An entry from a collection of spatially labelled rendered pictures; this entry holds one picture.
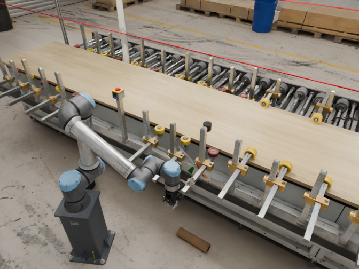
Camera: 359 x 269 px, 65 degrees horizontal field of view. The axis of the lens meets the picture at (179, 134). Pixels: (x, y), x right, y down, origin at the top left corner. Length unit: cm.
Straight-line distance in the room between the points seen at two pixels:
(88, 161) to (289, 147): 147
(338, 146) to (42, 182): 286
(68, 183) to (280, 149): 153
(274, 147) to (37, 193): 238
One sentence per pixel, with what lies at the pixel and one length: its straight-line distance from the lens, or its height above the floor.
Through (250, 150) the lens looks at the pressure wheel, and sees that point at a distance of 202.
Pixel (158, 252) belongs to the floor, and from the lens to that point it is 261.
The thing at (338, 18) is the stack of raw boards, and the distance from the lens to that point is 742.
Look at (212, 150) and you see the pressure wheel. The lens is 208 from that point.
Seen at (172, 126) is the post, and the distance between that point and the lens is 200.
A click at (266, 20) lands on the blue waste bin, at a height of 32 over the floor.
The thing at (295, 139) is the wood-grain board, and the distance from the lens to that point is 236.
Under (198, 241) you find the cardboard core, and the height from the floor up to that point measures 8.
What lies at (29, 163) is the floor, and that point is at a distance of 371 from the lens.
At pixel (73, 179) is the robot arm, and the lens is 205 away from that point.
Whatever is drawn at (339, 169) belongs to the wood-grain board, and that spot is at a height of 90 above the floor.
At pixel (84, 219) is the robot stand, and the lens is 217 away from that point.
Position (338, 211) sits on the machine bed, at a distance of 220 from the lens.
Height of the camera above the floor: 228
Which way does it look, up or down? 38 degrees down
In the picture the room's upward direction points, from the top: straight up
